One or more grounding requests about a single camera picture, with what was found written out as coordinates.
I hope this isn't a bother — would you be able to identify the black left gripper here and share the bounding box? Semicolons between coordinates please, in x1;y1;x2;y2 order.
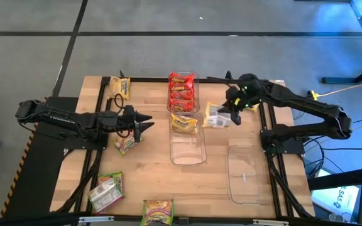
104;111;156;143

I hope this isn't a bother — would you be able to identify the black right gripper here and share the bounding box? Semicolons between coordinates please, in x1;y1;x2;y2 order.
218;89;253;127

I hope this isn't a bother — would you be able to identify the green Maruchan ramen pack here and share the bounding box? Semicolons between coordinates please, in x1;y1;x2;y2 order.
112;131;144;156
97;171;124;198
140;198;175;226
87;178;126;215

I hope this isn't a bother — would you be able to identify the orange Maruchan ramen pack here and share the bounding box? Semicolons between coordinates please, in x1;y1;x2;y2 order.
169;82;195;94
169;72;195;85
168;99;197;113
169;90;196;102

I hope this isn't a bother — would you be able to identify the clear plastic storage bin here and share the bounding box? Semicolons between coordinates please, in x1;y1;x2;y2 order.
167;70;200;114
168;112;208;166
226;143;272;205

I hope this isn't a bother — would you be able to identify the black platform hazard striped edge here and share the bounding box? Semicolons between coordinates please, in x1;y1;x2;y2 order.
0;96;80;219

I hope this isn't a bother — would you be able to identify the black desk foot bar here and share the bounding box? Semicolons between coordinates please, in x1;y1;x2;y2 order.
306;165;362;191

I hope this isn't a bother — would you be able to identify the white blue printed carton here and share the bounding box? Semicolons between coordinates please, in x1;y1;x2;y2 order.
311;184;361;217

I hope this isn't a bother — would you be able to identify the black foreground beam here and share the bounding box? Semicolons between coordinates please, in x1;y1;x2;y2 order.
0;212;84;226

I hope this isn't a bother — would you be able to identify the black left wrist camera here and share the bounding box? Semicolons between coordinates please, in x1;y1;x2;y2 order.
123;105;135;119

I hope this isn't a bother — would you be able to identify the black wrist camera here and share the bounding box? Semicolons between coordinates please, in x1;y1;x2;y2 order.
226;86;239;101
123;105;135;119

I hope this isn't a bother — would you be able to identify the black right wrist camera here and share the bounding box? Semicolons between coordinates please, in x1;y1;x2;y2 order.
226;86;239;101

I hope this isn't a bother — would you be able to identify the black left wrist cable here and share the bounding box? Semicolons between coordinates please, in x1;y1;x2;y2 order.
114;93;134;139

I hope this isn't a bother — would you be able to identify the black aluminium table frame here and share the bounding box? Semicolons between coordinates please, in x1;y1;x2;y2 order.
53;70;315;222

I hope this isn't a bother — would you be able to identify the yellow extension cord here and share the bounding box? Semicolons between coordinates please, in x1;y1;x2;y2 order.
307;77;362;101

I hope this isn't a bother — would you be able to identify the silver metal bracket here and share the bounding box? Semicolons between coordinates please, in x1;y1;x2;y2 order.
252;218;290;226
78;215;115;224

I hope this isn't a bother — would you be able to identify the black desk leg frame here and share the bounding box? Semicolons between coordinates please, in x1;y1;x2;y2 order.
321;0;362;85

